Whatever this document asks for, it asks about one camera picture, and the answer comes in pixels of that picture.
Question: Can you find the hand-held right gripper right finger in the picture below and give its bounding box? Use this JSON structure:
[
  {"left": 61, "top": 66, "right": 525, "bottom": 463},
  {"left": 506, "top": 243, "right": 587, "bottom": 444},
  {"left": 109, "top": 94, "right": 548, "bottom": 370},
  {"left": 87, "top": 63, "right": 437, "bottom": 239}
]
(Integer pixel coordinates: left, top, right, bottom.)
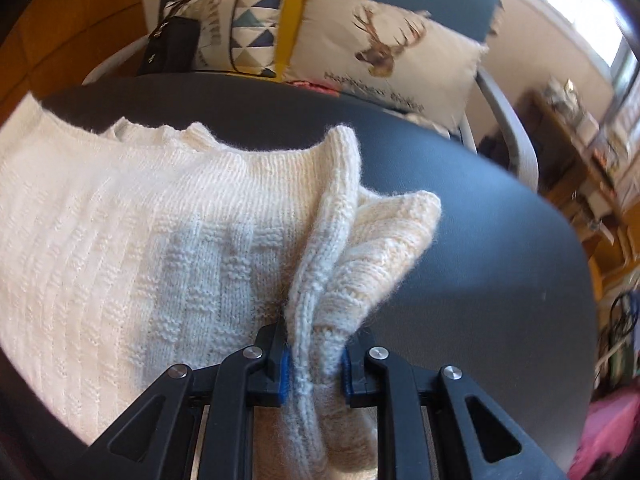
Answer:
[{"left": 339, "top": 330, "right": 572, "bottom": 480}]

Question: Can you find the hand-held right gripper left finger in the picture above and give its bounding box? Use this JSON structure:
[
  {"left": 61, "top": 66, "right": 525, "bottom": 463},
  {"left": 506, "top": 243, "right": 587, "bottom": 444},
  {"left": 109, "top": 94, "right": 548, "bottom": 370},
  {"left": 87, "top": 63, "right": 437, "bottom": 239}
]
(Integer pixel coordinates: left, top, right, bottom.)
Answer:
[{"left": 86, "top": 321, "right": 292, "bottom": 480}]

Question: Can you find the white knit sweater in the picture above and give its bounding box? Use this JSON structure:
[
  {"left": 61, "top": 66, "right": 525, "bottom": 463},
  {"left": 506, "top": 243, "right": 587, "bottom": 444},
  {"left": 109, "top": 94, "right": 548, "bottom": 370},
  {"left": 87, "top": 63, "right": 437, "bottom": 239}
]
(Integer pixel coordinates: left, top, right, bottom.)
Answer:
[{"left": 0, "top": 91, "right": 444, "bottom": 480}]

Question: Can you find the reddish padded jacket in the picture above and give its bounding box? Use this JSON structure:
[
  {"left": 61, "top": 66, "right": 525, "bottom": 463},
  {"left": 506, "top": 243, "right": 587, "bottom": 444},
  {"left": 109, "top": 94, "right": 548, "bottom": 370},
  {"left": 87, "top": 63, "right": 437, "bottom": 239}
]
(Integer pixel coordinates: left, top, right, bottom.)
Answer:
[{"left": 574, "top": 389, "right": 640, "bottom": 480}]

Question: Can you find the black round wheel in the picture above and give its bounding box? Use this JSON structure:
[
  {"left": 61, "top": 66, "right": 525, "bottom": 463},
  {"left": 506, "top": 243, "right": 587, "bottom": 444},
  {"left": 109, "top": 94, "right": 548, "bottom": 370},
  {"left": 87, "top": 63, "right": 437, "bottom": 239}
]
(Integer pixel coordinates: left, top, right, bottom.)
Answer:
[{"left": 606, "top": 289, "right": 640, "bottom": 337}]

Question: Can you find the red floral cloth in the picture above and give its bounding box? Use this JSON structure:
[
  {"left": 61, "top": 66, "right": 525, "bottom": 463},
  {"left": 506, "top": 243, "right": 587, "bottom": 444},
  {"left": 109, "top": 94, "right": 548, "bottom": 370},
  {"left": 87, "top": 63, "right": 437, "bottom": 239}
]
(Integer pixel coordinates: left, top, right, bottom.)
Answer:
[{"left": 285, "top": 78, "right": 343, "bottom": 96}]

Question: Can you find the wooden desk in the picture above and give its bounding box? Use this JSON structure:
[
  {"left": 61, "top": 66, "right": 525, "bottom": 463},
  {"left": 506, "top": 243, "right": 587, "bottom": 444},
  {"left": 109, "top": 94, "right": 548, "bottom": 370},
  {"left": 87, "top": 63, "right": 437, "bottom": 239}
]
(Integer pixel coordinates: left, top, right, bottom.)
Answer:
[{"left": 529, "top": 84, "right": 640, "bottom": 242}]

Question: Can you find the deer print cushion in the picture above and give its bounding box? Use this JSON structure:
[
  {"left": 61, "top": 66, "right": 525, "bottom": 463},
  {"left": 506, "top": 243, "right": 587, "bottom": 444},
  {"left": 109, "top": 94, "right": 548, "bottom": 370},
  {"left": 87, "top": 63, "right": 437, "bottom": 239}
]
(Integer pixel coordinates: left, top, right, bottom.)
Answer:
[{"left": 283, "top": 0, "right": 491, "bottom": 129}]

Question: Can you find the black handbag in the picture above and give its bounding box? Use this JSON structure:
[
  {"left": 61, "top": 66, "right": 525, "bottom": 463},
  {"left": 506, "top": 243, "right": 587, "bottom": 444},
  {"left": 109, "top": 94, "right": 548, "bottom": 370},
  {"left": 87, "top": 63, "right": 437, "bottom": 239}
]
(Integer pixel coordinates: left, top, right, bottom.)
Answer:
[{"left": 136, "top": 15, "right": 201, "bottom": 77}]

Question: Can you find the geometric print cushion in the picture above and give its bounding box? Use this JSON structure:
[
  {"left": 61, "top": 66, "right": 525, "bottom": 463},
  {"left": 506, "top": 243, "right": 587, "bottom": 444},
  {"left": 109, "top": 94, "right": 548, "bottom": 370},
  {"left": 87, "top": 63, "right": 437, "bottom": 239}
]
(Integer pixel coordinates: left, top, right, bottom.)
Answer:
[{"left": 161, "top": 0, "right": 293, "bottom": 80}]

